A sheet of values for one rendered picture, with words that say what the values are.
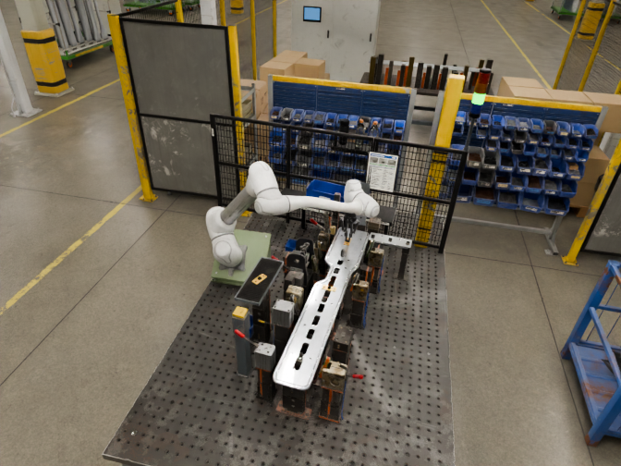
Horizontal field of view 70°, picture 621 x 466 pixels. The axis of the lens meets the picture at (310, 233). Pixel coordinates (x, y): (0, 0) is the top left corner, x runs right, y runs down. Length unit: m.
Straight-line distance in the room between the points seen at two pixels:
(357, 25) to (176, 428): 7.85
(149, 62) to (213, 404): 3.48
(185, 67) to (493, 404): 3.94
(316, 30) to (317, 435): 7.87
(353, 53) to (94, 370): 7.25
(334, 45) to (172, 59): 4.93
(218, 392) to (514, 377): 2.27
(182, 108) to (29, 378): 2.79
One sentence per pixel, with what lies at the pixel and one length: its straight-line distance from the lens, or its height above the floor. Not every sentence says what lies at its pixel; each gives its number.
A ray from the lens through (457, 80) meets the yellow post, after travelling 3.08.
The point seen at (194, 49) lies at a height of 1.76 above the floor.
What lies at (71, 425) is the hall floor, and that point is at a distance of 3.55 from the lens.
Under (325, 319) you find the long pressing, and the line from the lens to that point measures 2.46.
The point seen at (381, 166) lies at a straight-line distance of 3.28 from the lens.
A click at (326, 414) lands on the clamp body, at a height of 0.74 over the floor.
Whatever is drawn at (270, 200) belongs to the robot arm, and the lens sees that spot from 2.45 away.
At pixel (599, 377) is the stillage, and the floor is 0.17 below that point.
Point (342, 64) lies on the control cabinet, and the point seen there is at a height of 0.58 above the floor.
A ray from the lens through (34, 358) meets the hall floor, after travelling 4.06.
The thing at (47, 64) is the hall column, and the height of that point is 0.57.
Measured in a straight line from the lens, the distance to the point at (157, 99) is 5.04.
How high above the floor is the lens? 2.74
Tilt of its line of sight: 34 degrees down
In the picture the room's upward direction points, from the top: 2 degrees clockwise
